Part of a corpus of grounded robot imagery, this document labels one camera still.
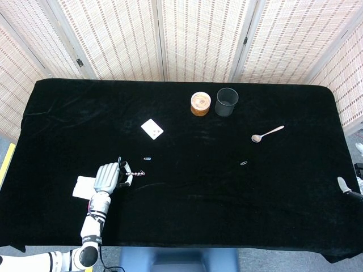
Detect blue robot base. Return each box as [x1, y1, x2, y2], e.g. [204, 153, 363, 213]
[119, 246, 240, 272]

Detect woven bamboo screen panel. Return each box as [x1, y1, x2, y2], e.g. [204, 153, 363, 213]
[47, 0, 165, 82]
[0, 0, 86, 80]
[155, 0, 256, 83]
[232, 0, 363, 84]
[309, 22, 363, 137]
[0, 14, 48, 142]

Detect clear jar of rubber bands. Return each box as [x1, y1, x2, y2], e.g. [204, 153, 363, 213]
[190, 91, 212, 116]

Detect silver metal spoon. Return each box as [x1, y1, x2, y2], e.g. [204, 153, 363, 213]
[251, 125, 285, 143]

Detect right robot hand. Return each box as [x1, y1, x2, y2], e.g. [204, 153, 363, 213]
[336, 176, 363, 202]

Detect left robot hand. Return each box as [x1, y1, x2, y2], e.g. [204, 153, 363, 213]
[93, 160, 133, 194]

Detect white paper pad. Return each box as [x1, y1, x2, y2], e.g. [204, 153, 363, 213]
[72, 175, 97, 199]

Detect black cable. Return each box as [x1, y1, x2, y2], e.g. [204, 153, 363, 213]
[98, 246, 125, 272]

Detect white playing card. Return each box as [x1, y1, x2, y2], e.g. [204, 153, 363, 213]
[140, 118, 165, 141]

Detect black mesh pen holder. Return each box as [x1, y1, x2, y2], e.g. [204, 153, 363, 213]
[216, 87, 239, 117]

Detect black velvet table cloth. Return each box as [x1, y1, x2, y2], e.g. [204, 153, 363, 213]
[0, 78, 363, 263]

